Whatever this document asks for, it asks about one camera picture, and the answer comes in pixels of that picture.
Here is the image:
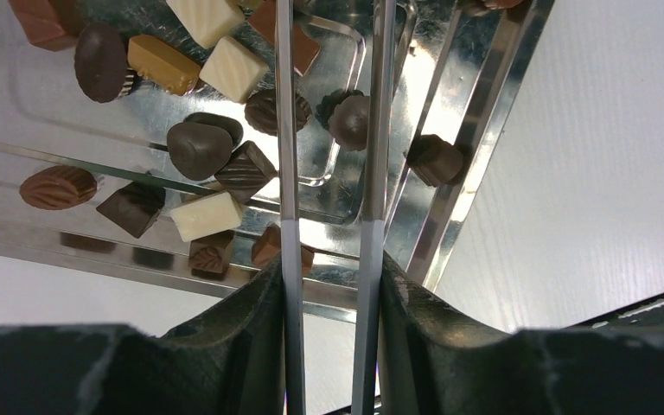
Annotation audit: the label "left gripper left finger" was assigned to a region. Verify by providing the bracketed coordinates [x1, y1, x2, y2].
[0, 260, 285, 414]

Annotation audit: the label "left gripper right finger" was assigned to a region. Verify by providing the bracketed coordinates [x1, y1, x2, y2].
[379, 258, 664, 414]

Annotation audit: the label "steel tray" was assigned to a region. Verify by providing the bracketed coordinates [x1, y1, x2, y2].
[0, 1, 553, 322]

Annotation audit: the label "metal serving tongs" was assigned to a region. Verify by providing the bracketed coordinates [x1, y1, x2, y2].
[275, 1, 396, 414]

